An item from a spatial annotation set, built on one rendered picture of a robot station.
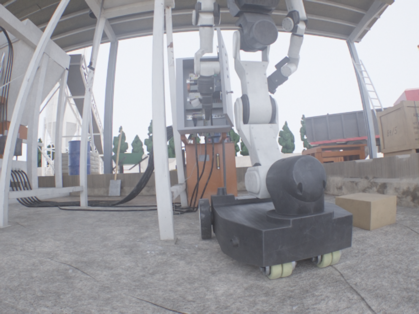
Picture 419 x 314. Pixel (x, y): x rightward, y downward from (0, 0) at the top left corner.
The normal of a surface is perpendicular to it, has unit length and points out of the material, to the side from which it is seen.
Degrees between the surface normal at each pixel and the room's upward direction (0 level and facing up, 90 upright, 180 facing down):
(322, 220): 90
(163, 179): 80
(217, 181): 90
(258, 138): 59
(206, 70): 126
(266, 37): 114
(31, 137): 90
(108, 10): 90
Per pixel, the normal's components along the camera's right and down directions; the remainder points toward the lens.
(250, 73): 0.08, -0.04
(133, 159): 0.55, 0.27
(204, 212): 0.01, -0.55
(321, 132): -0.54, -0.03
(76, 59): 0.33, -0.09
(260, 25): 0.10, 0.33
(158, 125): 0.00, -0.24
